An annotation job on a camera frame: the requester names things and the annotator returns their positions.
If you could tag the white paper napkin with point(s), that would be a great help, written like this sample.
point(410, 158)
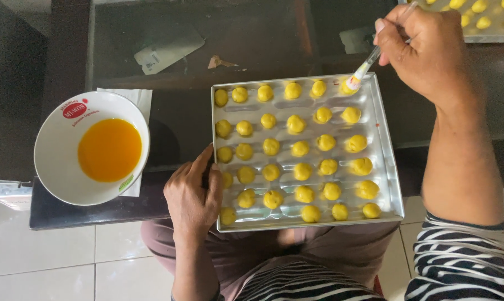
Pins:
point(141, 99)

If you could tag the group of glazed dough balls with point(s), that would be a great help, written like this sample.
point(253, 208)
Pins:
point(483, 22)

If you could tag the person's right hand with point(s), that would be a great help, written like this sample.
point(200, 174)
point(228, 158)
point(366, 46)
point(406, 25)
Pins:
point(431, 54)

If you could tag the pale crumpled wrapper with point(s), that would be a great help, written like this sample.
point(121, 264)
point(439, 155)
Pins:
point(356, 41)

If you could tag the person's left hand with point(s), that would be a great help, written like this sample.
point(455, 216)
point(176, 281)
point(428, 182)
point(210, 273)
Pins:
point(191, 196)

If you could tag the aluminium tray with glazed balls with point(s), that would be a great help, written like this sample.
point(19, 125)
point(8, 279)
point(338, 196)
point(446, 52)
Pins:
point(490, 36)

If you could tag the square aluminium baking tray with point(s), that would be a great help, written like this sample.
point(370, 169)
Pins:
point(379, 138)

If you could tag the brown paper scrap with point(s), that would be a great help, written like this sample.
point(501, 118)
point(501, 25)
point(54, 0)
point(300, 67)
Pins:
point(215, 62)

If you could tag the white cardboard box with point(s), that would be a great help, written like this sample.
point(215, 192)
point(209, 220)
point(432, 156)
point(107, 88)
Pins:
point(11, 195)

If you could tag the white paper tag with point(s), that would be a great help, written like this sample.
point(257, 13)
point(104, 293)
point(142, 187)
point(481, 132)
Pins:
point(168, 52)

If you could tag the orange egg yolk wash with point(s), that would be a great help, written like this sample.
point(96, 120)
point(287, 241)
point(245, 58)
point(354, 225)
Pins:
point(109, 149)

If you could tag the white printed bowl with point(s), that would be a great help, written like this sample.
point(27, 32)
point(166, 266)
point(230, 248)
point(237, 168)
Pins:
point(59, 146)

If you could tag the rows of yellow dough balls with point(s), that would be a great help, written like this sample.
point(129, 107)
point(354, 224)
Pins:
point(296, 123)

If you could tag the person's striped shirt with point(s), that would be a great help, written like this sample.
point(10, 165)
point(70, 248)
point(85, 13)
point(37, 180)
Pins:
point(461, 267)

